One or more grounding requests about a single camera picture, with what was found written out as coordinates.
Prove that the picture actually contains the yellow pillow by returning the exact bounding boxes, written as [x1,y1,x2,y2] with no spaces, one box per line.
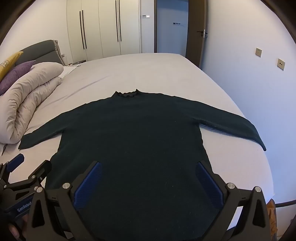
[0,51,24,81]

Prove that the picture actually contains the purple pillow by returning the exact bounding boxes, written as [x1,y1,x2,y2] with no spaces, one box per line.
[0,60,37,96]

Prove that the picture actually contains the white pillow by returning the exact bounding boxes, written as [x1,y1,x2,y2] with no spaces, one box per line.
[59,65,80,78]

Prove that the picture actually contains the brown door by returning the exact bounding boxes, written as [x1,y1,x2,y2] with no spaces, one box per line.
[186,0,208,70]

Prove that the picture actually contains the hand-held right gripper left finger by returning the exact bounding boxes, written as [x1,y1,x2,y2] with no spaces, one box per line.
[25,161,103,241]

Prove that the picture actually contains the orange bag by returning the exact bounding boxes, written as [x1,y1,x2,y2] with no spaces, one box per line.
[267,199,278,240]

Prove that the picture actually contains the beige folded duvet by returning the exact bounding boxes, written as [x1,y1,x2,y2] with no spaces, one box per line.
[0,62,64,144]

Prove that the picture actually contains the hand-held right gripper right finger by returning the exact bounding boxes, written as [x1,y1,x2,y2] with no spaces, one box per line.
[195,160,271,241]

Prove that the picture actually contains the grey padded headboard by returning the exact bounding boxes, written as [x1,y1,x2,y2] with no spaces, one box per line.
[14,40,66,67]

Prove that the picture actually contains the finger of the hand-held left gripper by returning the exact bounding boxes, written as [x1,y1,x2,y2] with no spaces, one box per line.
[9,160,53,194]
[0,153,25,183]

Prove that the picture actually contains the white wardrobe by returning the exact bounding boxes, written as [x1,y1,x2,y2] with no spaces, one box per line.
[67,0,141,64]

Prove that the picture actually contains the person's left hand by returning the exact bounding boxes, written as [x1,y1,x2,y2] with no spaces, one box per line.
[8,214,29,240]

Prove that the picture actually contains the dark green sweater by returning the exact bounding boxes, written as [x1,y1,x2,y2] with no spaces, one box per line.
[18,89,267,241]

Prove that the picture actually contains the bed with light grey sheet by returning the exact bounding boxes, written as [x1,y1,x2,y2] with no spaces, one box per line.
[0,53,275,241]

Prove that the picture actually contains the black wardrobe handle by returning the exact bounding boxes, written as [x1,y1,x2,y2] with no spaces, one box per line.
[115,0,119,42]
[79,11,84,50]
[82,10,87,49]
[118,0,122,42]

